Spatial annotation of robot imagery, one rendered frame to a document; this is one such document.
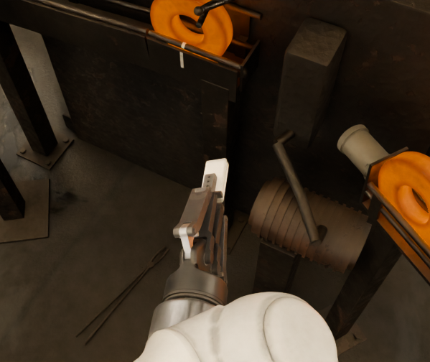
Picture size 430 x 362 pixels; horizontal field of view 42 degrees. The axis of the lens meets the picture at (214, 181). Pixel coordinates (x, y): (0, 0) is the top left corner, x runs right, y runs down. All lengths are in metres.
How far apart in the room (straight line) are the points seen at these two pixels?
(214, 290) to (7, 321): 1.04
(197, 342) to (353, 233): 0.68
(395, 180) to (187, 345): 0.57
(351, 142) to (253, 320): 0.61
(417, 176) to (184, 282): 0.40
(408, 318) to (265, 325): 1.23
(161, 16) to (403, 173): 0.51
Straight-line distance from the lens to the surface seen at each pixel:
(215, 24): 1.01
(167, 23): 1.07
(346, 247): 1.07
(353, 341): 1.55
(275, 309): 0.42
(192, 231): 0.65
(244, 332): 0.41
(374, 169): 0.93
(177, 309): 0.62
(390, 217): 0.95
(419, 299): 1.65
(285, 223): 1.08
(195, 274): 0.65
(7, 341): 1.61
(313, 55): 0.94
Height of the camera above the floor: 1.46
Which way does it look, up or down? 58 degrees down
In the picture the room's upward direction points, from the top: straight up
